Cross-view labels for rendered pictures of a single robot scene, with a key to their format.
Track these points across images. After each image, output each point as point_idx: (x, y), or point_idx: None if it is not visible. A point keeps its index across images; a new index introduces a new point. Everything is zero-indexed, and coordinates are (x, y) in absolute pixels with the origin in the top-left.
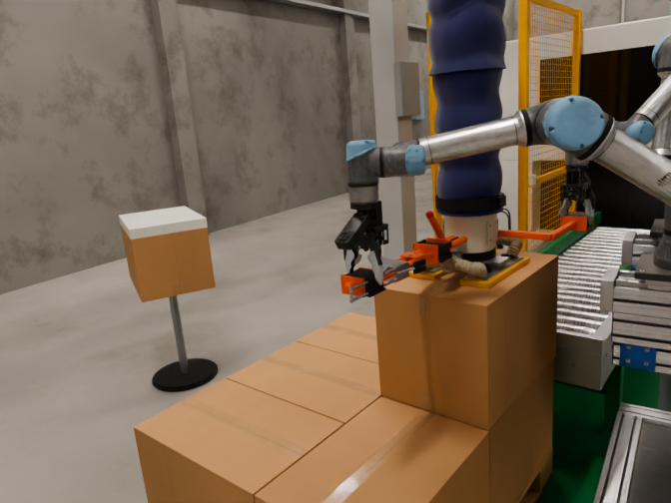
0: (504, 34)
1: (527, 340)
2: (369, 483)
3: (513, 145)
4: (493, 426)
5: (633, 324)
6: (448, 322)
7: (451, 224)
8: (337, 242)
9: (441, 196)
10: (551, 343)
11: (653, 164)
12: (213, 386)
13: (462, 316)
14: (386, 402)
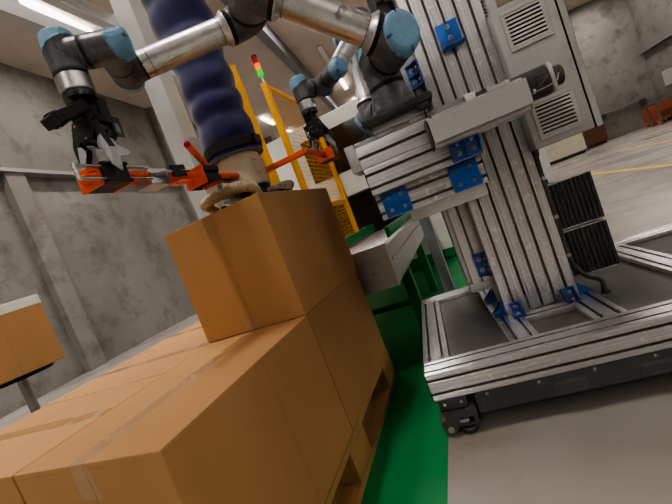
0: (209, 10)
1: (320, 244)
2: (177, 394)
3: (223, 41)
4: (310, 312)
5: (381, 172)
6: (234, 229)
7: (222, 168)
8: (42, 119)
9: (205, 146)
10: (348, 257)
11: (325, 1)
12: (23, 418)
13: (243, 216)
14: (213, 344)
